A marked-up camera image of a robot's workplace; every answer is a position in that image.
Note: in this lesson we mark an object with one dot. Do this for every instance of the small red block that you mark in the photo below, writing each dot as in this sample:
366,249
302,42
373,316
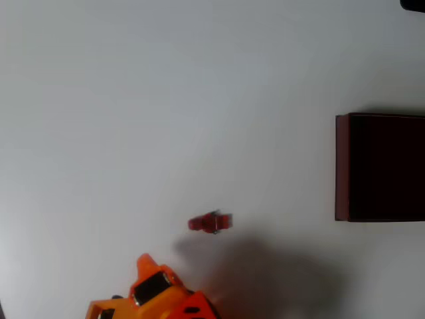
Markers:
207,222

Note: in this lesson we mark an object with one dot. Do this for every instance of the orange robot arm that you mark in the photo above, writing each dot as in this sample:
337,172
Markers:
199,309

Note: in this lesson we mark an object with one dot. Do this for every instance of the dark brown box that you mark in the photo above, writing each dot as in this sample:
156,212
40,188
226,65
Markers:
385,166

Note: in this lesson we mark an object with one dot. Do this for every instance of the black object at picture corner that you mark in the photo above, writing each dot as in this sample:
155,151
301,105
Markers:
413,5

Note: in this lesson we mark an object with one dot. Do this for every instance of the light orange camera mount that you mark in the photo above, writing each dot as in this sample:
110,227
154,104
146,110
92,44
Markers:
124,309

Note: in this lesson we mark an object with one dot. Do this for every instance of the small black camera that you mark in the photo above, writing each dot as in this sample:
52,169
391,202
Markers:
107,314

